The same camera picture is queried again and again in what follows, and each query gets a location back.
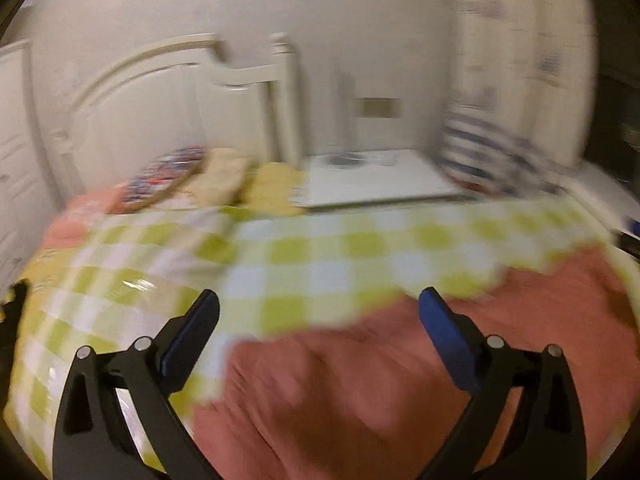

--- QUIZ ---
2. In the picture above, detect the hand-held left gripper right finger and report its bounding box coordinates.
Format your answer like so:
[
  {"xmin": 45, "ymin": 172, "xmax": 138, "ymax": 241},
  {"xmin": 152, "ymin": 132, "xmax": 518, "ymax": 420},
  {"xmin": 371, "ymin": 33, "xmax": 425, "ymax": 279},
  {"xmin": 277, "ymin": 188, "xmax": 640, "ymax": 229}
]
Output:
[{"xmin": 417, "ymin": 287, "xmax": 587, "ymax": 480}]

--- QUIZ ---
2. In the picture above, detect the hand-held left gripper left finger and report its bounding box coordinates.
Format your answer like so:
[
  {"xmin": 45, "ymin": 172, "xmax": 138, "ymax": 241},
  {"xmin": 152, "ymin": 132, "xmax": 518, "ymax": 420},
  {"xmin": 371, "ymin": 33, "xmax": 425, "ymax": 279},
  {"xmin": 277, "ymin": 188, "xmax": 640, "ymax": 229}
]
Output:
[{"xmin": 52, "ymin": 289, "xmax": 221, "ymax": 480}]

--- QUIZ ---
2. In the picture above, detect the red quilted jacket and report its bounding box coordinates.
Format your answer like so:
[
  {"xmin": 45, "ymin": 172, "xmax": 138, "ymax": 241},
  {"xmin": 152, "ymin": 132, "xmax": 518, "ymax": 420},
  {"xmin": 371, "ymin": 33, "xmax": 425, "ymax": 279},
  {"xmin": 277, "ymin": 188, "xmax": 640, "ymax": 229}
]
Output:
[{"xmin": 192, "ymin": 245, "xmax": 633, "ymax": 480}]

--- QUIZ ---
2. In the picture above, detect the green checkered blanket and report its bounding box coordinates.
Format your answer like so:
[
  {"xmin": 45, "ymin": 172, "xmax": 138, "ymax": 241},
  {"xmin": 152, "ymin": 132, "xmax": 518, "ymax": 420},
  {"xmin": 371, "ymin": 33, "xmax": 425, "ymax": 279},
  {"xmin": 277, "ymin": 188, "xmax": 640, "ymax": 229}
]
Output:
[{"xmin": 2, "ymin": 195, "xmax": 616, "ymax": 476}]

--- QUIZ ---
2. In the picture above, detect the pink floral bedsheet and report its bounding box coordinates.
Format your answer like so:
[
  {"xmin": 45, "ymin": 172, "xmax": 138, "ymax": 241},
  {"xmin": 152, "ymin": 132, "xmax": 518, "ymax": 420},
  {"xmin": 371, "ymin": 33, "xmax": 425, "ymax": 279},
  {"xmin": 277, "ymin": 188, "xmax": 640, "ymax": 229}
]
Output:
[{"xmin": 42, "ymin": 187, "xmax": 131, "ymax": 251}]

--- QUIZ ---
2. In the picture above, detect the round patterned cushion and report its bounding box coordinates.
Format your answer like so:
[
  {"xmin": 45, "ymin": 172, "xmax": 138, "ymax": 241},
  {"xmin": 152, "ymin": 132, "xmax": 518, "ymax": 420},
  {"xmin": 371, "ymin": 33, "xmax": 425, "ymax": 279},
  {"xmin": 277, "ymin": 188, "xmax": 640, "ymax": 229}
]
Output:
[{"xmin": 122, "ymin": 146, "xmax": 208, "ymax": 208}]

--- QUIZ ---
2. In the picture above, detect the pale yellow fluffy pillow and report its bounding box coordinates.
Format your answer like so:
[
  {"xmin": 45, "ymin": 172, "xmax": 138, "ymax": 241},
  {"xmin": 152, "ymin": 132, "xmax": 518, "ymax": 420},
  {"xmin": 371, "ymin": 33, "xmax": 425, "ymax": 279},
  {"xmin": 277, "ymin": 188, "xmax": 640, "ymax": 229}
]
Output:
[{"xmin": 185, "ymin": 149, "xmax": 256, "ymax": 206}]

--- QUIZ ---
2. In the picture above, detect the white nightstand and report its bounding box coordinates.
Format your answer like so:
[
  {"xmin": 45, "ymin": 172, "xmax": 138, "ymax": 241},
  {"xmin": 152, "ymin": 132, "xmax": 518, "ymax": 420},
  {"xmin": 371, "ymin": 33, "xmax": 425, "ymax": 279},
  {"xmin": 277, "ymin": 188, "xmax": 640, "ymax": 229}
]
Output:
[{"xmin": 297, "ymin": 149, "xmax": 476, "ymax": 209}]

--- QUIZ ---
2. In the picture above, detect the plain yellow pillow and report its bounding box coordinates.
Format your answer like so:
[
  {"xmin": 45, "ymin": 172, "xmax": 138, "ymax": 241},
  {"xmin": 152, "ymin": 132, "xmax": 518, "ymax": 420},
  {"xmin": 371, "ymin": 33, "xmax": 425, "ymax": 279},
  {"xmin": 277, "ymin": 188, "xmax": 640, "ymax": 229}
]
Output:
[{"xmin": 245, "ymin": 162, "xmax": 306, "ymax": 218}]

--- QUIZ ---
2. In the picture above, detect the black object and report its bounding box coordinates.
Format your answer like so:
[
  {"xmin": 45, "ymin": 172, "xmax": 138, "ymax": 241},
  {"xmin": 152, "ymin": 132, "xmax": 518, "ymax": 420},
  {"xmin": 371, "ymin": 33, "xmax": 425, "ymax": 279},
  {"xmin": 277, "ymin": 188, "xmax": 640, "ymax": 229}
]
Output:
[{"xmin": 0, "ymin": 280, "xmax": 30, "ymax": 356}]

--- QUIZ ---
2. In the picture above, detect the white bed headboard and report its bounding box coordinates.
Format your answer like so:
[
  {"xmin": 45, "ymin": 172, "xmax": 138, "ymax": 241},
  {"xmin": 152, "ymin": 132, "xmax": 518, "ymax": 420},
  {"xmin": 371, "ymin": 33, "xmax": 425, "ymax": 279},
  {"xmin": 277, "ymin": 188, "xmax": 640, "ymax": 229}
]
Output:
[{"xmin": 50, "ymin": 32, "xmax": 301, "ymax": 196}]

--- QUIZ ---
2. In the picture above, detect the white wardrobe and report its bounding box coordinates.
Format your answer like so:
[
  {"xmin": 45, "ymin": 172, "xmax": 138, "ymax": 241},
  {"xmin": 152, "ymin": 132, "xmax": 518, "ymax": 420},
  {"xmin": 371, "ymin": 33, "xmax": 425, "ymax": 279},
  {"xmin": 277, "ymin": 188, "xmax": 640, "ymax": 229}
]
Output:
[{"xmin": 0, "ymin": 40, "xmax": 56, "ymax": 286}]

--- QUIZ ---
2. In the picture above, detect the printed striped curtain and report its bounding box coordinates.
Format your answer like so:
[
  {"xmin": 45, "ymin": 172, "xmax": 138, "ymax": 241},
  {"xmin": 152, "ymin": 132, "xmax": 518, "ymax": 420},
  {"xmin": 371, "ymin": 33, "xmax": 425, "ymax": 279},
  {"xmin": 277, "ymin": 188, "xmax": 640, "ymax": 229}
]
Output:
[{"xmin": 440, "ymin": 0, "xmax": 596, "ymax": 196}]

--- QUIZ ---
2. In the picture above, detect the gold wall switch plate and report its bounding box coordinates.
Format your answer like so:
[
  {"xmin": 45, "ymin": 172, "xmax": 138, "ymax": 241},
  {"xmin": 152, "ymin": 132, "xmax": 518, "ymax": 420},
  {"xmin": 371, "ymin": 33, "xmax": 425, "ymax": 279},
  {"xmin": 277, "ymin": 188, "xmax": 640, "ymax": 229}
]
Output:
[{"xmin": 361, "ymin": 97, "xmax": 402, "ymax": 119}]

